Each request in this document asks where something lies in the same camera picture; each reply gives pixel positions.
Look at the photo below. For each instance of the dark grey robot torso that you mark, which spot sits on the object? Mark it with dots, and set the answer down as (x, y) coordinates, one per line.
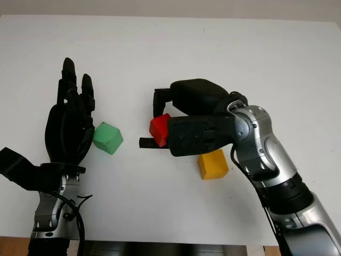
(170, 249)

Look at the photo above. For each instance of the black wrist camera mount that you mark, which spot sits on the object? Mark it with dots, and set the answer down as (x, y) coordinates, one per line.
(191, 136)
(24, 170)

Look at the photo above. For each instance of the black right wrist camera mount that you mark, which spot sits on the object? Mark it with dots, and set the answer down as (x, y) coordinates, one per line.
(191, 136)

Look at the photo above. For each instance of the black tape strip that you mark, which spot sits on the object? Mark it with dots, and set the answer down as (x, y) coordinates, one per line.
(146, 143)

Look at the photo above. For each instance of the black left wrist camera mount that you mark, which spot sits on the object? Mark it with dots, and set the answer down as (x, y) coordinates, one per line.
(24, 170)

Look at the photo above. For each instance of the green cube block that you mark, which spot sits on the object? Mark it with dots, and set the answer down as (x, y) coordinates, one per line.
(106, 136)

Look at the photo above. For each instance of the yellow cube block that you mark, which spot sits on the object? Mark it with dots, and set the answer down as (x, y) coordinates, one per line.
(213, 165)

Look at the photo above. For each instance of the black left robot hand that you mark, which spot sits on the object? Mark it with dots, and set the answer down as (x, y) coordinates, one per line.
(66, 128)

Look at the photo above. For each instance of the red cube block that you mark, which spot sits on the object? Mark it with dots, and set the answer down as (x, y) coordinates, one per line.
(158, 128)

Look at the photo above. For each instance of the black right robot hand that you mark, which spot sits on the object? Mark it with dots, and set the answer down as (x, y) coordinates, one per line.
(197, 96)

